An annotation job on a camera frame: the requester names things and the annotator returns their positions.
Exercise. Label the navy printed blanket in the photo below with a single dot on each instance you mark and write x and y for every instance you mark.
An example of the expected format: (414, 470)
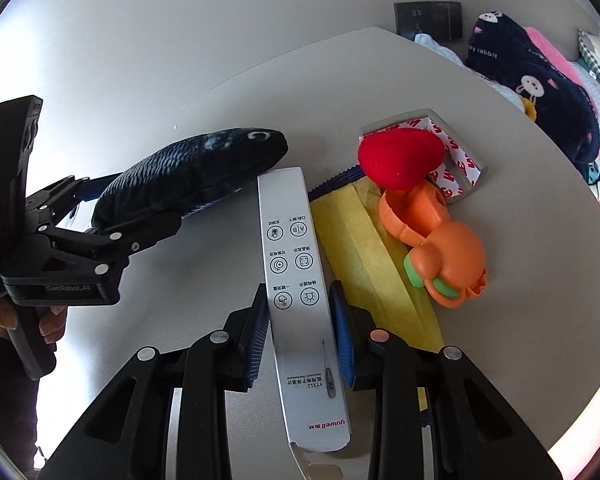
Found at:
(530, 85)

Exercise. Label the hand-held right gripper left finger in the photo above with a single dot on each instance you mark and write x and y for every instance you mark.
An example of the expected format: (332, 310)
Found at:
(257, 345)

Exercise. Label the grey corner guard red-white tape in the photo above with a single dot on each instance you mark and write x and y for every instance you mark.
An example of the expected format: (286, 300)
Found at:
(460, 160)

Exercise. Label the dark blue fish plush toy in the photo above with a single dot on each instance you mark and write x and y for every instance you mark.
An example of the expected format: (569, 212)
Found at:
(190, 170)

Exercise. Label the yellow cloth packet blue edge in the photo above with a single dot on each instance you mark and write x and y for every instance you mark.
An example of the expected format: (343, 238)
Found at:
(360, 240)

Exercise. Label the orange plastic toy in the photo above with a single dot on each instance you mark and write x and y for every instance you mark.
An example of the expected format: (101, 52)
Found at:
(450, 250)

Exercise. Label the pale blue cloth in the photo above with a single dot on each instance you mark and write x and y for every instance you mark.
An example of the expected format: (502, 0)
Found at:
(445, 52)

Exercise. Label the light blue knit towel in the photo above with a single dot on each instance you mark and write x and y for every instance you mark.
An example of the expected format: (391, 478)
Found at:
(597, 100)

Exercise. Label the pink bed sheet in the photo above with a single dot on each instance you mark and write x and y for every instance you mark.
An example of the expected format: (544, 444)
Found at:
(595, 410)

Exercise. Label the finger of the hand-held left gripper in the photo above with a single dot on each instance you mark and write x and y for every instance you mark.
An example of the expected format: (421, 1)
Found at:
(130, 232)
(55, 195)

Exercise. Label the person's left hand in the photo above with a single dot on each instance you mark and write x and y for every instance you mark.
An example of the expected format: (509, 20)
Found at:
(50, 327)

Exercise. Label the pink cloth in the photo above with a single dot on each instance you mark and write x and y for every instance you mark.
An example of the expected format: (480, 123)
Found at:
(545, 45)

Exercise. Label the red plush toy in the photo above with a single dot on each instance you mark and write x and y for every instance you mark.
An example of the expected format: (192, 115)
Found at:
(395, 157)

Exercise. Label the white long cardboard box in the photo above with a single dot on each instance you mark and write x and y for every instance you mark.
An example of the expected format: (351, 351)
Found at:
(290, 260)

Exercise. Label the black wall switch panel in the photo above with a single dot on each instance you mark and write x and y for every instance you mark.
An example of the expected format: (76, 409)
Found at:
(430, 17)

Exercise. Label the person's left forearm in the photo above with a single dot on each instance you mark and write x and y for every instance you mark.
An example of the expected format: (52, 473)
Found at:
(5, 410)

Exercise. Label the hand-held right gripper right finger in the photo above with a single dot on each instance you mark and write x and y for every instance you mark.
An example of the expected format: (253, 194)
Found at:
(342, 345)

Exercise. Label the small yellow toy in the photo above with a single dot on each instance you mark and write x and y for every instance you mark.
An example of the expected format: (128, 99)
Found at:
(529, 108)

